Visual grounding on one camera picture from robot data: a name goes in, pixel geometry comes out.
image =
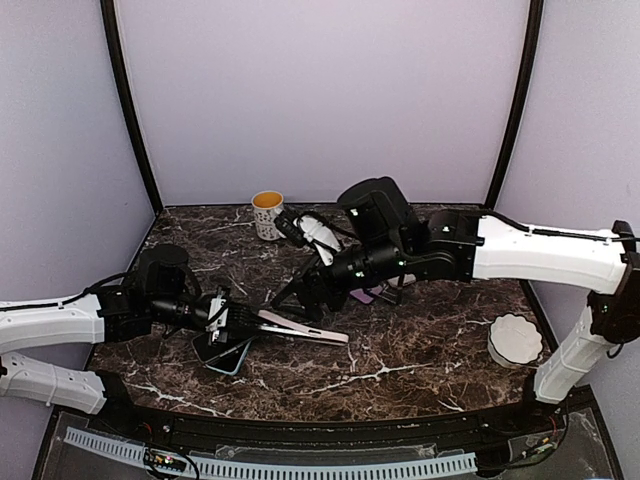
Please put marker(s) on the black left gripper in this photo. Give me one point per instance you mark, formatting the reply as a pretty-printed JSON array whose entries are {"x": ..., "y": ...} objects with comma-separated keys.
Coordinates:
[{"x": 220, "y": 332}]

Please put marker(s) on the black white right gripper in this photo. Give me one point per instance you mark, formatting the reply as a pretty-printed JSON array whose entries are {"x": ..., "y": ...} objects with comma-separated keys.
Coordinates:
[{"x": 316, "y": 275}]

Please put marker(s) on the pink phone case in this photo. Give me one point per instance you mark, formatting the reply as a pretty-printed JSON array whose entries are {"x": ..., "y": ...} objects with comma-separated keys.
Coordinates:
[{"x": 272, "y": 318}]

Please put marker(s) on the purple phone case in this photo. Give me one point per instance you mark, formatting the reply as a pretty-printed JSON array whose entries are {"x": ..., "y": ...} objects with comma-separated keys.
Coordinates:
[{"x": 367, "y": 295}]

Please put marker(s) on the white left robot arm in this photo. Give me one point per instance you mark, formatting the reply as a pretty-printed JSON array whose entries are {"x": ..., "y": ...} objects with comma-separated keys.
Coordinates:
[{"x": 161, "y": 290}]

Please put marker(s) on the black phone on top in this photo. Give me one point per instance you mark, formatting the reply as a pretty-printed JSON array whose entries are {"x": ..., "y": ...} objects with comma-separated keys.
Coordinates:
[{"x": 203, "y": 344}]

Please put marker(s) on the light blue phone case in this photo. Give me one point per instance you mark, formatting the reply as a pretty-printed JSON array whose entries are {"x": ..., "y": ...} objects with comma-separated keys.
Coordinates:
[{"x": 228, "y": 359}]

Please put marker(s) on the white spotted mug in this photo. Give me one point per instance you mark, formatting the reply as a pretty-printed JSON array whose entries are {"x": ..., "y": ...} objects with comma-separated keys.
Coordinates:
[{"x": 266, "y": 207}]

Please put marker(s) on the white scalloped dish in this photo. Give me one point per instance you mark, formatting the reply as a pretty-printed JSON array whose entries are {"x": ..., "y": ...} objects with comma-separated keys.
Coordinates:
[{"x": 514, "y": 341}]

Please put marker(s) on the grey slotted cable duct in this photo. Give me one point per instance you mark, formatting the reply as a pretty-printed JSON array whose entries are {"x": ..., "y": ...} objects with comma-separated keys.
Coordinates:
[{"x": 166, "y": 464}]

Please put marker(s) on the black front rail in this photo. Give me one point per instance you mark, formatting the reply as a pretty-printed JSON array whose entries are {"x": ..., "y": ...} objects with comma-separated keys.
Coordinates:
[{"x": 482, "y": 429}]

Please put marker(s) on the left black frame post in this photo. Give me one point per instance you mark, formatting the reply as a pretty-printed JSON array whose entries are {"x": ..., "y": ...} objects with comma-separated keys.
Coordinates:
[{"x": 126, "y": 101}]

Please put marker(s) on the black frame post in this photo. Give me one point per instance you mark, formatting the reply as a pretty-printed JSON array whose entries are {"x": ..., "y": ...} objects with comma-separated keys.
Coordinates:
[
  {"x": 518, "y": 103},
  {"x": 126, "y": 101}
]

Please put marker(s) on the right black frame post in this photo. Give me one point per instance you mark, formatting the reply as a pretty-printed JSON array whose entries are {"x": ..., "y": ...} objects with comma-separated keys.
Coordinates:
[{"x": 518, "y": 103}]

